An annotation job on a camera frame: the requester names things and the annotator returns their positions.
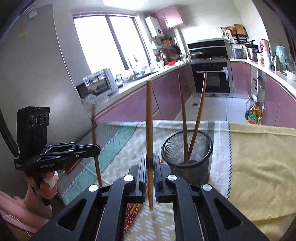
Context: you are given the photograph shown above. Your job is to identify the clear plastic bag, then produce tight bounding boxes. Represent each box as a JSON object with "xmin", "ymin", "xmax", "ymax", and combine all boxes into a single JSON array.
[{"xmin": 82, "ymin": 95, "xmax": 110, "ymax": 110}]

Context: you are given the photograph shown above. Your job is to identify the black mesh utensil holder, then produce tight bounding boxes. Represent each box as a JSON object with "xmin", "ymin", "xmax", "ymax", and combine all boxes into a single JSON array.
[{"xmin": 161, "ymin": 130, "xmax": 213, "ymax": 186}]

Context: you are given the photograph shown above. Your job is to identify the black range hood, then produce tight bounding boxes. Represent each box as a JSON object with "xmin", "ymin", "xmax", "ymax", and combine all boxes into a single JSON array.
[{"xmin": 187, "ymin": 40, "xmax": 228, "ymax": 58}]

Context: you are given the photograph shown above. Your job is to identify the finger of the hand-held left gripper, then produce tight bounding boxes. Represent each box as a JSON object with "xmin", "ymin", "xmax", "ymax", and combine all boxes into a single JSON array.
[
  {"xmin": 40, "ymin": 148, "xmax": 101, "ymax": 160},
  {"xmin": 45, "ymin": 143, "xmax": 101, "ymax": 152}
]

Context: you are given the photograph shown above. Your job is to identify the person's left hand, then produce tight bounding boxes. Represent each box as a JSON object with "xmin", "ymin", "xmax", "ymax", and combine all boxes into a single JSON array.
[{"xmin": 24, "ymin": 171, "xmax": 59, "ymax": 201}]

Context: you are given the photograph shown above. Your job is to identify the pink base cabinets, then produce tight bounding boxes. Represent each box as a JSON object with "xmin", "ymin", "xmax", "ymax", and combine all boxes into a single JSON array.
[
  {"xmin": 94, "ymin": 64, "xmax": 196, "ymax": 126},
  {"xmin": 231, "ymin": 61, "xmax": 296, "ymax": 128}
]

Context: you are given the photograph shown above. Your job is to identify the kitchen window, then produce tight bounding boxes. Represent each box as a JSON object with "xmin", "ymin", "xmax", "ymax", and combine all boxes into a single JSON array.
[{"xmin": 73, "ymin": 15, "xmax": 151, "ymax": 75}]

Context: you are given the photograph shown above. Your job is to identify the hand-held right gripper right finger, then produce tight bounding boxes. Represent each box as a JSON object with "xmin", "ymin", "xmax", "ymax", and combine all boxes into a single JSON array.
[{"xmin": 153, "ymin": 152, "xmax": 270, "ymax": 241}]

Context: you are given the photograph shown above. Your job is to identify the phone in brown case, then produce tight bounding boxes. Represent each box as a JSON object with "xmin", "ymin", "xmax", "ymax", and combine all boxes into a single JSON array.
[{"xmin": 65, "ymin": 159, "xmax": 82, "ymax": 174}]

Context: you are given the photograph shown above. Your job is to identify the patterned tablecloth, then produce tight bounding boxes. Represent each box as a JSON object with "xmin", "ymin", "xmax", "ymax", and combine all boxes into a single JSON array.
[{"xmin": 58, "ymin": 120, "xmax": 232, "ymax": 241}]

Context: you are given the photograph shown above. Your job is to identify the steel steamer pot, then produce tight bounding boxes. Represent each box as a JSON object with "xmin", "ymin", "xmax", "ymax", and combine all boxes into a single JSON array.
[{"xmin": 246, "ymin": 44, "xmax": 259, "ymax": 61}]

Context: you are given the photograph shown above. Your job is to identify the built-in oven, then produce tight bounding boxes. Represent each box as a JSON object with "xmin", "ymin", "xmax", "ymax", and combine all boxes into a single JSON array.
[{"xmin": 191, "ymin": 61, "xmax": 233, "ymax": 98}]

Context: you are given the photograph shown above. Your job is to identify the clear plastic jug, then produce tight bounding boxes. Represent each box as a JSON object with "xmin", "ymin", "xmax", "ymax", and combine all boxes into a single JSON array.
[{"xmin": 245, "ymin": 96, "xmax": 256, "ymax": 120}]

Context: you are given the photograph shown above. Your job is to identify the silver toaster oven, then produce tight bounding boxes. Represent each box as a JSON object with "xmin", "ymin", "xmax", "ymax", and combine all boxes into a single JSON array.
[{"xmin": 76, "ymin": 68, "xmax": 118, "ymax": 99}]

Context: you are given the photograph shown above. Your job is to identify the white water heater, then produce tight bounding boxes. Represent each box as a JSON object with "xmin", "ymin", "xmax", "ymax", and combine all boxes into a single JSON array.
[{"xmin": 145, "ymin": 16, "xmax": 164, "ymax": 37}]

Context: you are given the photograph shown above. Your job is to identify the pink wall cabinet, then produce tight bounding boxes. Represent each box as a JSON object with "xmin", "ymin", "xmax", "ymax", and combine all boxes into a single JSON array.
[{"xmin": 155, "ymin": 5, "xmax": 184, "ymax": 29}]

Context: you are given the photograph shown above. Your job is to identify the pink thermos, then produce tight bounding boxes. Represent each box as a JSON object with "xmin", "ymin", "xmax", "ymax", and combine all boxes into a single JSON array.
[{"xmin": 260, "ymin": 39, "xmax": 271, "ymax": 54}]

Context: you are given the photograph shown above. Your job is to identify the hanging pans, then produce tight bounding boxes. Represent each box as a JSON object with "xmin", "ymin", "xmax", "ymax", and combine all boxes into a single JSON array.
[{"xmin": 162, "ymin": 38, "xmax": 181, "ymax": 61}]

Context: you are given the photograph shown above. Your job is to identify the yellow cloth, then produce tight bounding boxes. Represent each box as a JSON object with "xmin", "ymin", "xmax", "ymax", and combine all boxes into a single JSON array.
[{"xmin": 228, "ymin": 122, "xmax": 296, "ymax": 232}]

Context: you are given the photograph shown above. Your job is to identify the grey refrigerator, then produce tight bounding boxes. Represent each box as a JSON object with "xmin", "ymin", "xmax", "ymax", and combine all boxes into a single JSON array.
[{"xmin": 0, "ymin": 0, "xmax": 97, "ymax": 193}]

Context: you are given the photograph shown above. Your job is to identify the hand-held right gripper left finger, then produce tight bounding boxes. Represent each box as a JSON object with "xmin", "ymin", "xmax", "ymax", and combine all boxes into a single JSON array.
[{"xmin": 29, "ymin": 153, "xmax": 147, "ymax": 241}]

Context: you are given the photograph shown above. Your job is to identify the wooden chopstick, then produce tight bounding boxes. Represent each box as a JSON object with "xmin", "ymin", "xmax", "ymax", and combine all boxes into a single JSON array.
[
  {"xmin": 129, "ymin": 202, "xmax": 144, "ymax": 224},
  {"xmin": 124, "ymin": 203, "xmax": 139, "ymax": 233},
  {"xmin": 91, "ymin": 105, "xmax": 103, "ymax": 187},
  {"xmin": 178, "ymin": 75, "xmax": 188, "ymax": 164},
  {"xmin": 188, "ymin": 71, "xmax": 207, "ymax": 161},
  {"xmin": 146, "ymin": 80, "xmax": 154, "ymax": 209}
]

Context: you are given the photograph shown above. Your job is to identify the black kitchen rack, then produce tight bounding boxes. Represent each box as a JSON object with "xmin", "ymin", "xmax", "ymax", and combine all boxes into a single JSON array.
[{"xmin": 221, "ymin": 24, "xmax": 250, "ymax": 45}]

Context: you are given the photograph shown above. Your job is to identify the cooking oil bottle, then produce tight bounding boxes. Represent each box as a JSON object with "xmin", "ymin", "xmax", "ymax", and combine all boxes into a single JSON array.
[{"xmin": 247, "ymin": 102, "xmax": 263, "ymax": 126}]

